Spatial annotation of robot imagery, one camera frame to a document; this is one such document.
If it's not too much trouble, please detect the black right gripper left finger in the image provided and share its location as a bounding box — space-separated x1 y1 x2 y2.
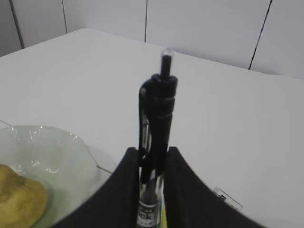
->
53 147 140 228

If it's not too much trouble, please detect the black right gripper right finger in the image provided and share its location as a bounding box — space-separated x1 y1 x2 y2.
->
163 147 261 228

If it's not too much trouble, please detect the yellow utility knife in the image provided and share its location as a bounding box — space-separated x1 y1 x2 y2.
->
160 196 168 228

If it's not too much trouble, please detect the transparent plastic ruler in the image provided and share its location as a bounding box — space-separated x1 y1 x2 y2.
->
213 187 243 211

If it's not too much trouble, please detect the yellow pear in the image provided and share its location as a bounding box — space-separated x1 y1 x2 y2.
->
0 164 48 228

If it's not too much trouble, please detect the black pen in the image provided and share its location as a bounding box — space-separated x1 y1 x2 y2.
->
136 48 178 228

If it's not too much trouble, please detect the green glass wavy plate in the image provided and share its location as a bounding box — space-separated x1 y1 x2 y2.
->
0 126 104 228

